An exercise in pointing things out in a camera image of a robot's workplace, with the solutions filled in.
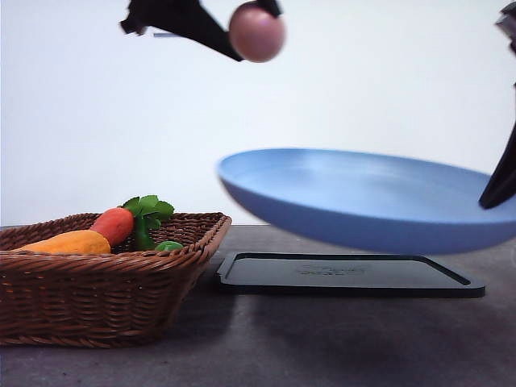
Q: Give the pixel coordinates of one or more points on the brown wicker basket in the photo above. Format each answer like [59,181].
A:
[124,298]

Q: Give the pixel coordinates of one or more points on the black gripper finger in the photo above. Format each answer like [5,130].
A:
[184,17]
[502,185]
[271,6]

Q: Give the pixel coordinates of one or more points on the green leafy toy vegetable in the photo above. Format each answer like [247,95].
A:
[148,212]

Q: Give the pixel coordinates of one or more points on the blue plate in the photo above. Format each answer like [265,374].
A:
[371,202]

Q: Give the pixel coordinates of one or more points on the black second arm gripper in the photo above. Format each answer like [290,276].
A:
[507,22]

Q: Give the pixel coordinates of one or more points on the green toy lime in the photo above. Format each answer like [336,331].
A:
[168,246]

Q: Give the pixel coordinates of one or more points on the yellow toy sweet potato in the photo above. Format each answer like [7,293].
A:
[77,242]

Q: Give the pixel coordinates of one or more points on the brown egg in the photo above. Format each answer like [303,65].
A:
[256,33]

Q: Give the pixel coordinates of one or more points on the black serving tray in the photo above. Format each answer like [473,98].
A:
[419,275]

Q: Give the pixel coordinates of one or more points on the orange toy carrot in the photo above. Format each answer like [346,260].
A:
[117,224]

